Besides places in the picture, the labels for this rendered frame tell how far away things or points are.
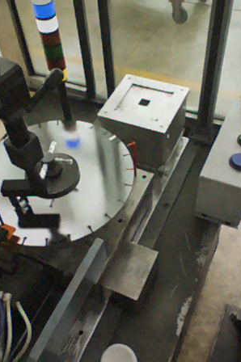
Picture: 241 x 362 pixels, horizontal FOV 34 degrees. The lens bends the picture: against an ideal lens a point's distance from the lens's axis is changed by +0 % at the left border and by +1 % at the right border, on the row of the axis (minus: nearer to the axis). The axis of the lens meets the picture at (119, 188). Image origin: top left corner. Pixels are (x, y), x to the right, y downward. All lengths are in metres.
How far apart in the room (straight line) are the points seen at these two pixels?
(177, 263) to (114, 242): 0.17
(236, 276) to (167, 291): 0.91
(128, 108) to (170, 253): 0.37
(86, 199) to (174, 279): 0.27
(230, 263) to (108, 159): 1.08
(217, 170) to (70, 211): 0.33
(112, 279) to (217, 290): 0.96
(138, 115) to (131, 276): 0.41
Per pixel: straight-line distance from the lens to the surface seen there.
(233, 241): 1.83
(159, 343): 0.83
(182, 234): 0.93
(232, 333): 1.64
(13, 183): 0.72
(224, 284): 1.72
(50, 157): 0.76
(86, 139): 0.86
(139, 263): 0.81
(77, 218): 0.72
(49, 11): 0.91
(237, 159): 0.88
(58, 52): 0.96
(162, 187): 1.00
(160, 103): 1.01
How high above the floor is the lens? 1.54
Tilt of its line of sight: 51 degrees down
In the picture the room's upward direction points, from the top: 6 degrees counter-clockwise
